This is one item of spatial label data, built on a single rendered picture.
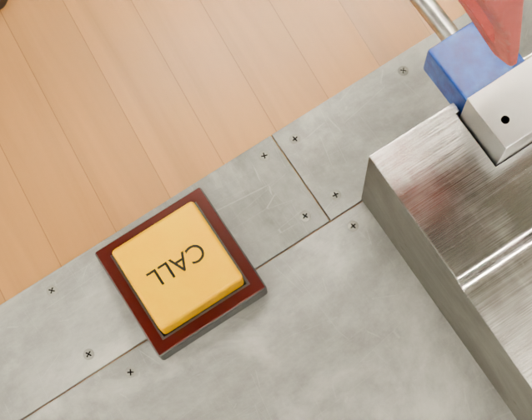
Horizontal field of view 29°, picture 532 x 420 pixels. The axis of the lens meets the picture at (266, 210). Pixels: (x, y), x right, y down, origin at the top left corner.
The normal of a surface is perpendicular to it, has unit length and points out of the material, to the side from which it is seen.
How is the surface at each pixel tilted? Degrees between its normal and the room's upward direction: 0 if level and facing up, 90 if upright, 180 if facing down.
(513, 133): 0
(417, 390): 0
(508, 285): 1
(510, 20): 81
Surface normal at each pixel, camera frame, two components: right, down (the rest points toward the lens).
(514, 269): -0.03, -0.25
